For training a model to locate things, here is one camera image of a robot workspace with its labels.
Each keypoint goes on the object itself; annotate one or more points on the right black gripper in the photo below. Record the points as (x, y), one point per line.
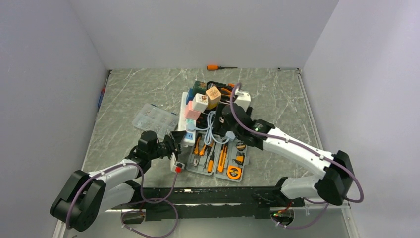
(225, 120)

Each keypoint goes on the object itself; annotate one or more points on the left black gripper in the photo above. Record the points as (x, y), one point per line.
(174, 139)

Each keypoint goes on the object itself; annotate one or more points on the yellow plug adapter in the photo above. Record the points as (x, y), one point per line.
(212, 104)

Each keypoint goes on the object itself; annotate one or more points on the white power strip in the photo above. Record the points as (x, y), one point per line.
(187, 125)

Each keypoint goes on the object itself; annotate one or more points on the wooden cube plug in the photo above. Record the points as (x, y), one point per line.
(213, 94)

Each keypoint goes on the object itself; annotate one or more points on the white cube plug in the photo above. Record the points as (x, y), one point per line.
(200, 102)

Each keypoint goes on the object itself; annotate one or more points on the pink plug adapter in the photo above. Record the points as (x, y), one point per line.
(190, 113)

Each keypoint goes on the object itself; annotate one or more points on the green cube plug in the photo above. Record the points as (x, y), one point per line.
(199, 88)

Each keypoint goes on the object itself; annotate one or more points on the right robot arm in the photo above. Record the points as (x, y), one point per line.
(332, 173)

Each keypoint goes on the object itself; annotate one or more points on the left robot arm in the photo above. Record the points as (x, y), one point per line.
(85, 195)

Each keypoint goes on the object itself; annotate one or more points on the black tool case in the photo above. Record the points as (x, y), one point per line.
(225, 89)

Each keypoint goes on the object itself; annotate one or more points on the clear plastic screw box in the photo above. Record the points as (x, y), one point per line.
(155, 119)

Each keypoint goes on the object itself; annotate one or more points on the grey tool tray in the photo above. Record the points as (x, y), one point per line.
(214, 159)

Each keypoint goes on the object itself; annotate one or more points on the orange tape measure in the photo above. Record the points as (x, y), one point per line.
(234, 172)

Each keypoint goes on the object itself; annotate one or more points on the blue red pen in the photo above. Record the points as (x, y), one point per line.
(102, 94)

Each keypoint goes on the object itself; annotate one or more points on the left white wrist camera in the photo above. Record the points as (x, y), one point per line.
(175, 165)

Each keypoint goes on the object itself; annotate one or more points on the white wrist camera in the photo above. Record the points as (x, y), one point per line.
(242, 99)
(175, 165)

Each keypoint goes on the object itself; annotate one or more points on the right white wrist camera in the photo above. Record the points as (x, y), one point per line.
(242, 99)

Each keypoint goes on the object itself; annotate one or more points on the orange handled screwdriver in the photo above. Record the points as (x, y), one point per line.
(217, 67)

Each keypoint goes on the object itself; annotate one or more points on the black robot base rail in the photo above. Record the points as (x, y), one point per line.
(212, 202)

